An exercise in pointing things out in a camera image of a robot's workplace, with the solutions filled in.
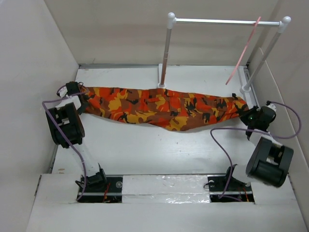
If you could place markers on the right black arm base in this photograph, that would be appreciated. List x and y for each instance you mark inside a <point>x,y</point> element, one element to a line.
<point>224,190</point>

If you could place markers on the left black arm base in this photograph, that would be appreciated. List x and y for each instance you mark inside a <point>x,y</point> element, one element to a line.
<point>100,190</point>

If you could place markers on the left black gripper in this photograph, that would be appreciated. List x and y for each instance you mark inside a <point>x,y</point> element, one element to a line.
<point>81,109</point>

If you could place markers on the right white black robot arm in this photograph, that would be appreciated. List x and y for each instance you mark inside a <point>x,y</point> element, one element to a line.
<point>270,160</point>

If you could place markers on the orange camouflage trousers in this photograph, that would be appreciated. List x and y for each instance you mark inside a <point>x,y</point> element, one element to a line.
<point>172,110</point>

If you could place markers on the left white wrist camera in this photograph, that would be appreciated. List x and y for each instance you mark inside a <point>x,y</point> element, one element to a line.
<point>62,91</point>

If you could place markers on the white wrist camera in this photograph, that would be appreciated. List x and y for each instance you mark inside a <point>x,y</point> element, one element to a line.
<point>62,91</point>
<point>270,105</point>

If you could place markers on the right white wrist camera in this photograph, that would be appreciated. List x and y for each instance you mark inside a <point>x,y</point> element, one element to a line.
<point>270,105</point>

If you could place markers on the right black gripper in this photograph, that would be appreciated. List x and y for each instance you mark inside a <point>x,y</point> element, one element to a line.
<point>244,114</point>

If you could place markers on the pink plastic clothes hanger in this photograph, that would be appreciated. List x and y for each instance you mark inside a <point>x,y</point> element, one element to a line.
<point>244,50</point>

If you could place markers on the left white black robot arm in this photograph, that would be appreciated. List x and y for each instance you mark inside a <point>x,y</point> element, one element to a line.
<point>67,131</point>

